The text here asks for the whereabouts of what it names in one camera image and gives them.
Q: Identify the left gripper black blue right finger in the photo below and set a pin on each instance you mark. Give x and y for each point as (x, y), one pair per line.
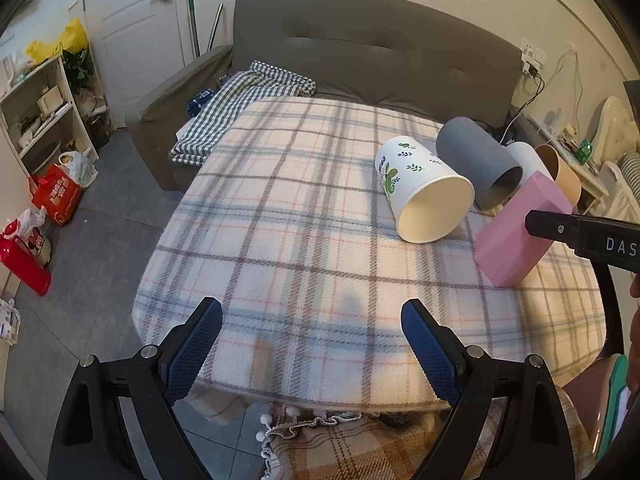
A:
(532, 440)

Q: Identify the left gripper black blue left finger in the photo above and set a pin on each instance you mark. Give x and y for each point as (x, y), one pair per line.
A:
(91, 440)

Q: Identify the pink faceted cup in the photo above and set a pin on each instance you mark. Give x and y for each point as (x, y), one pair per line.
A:
(504, 250)

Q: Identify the brown kraft cup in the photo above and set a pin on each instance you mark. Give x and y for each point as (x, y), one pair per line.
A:
(561, 173)

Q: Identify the light grey cup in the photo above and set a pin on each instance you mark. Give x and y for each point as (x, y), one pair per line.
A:
(528, 159)

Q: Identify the dark grey cup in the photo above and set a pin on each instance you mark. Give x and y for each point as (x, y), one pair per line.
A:
(474, 153)

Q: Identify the white leaf-print cup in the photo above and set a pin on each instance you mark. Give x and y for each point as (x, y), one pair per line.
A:
(428, 199)

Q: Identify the person's hand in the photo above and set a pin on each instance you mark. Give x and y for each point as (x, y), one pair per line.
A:
(633, 372)

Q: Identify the white nightstand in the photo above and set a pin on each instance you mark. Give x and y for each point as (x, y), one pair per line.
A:
(593, 188)

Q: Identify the striped pillow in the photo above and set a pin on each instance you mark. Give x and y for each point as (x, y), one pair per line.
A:
(630, 168)

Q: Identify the green bottle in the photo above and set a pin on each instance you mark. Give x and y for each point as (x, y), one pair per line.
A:
(583, 152)

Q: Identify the white bed headboard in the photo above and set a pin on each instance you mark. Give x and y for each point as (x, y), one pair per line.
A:
(617, 133)

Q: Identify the orange plaid blanket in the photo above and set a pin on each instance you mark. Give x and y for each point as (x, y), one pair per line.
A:
(348, 445)

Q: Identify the red cylinder bottle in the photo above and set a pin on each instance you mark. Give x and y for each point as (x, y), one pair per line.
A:
(16, 257)

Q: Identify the grey sofa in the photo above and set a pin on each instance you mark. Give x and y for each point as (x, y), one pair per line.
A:
(394, 54)

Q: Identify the red gift bag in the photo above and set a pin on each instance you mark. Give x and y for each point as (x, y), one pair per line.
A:
(57, 193)

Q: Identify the white plastic bag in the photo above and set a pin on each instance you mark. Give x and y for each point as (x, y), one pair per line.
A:
(78, 167)

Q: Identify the plaid tablecloth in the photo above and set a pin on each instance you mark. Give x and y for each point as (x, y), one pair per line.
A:
(288, 227)

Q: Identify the white shelf unit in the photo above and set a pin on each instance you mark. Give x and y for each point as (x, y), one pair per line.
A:
(40, 119)

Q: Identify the green checked cloth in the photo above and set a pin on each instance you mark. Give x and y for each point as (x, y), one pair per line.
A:
(206, 129)

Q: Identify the white kettle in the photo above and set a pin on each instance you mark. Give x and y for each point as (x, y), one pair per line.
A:
(7, 72)

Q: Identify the yellow plastic bag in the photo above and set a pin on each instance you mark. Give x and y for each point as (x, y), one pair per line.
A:
(72, 39)

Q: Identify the white door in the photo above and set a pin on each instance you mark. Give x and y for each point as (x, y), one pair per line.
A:
(135, 45)

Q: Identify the green broom handle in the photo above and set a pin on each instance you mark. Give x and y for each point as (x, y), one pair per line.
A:
(193, 27)

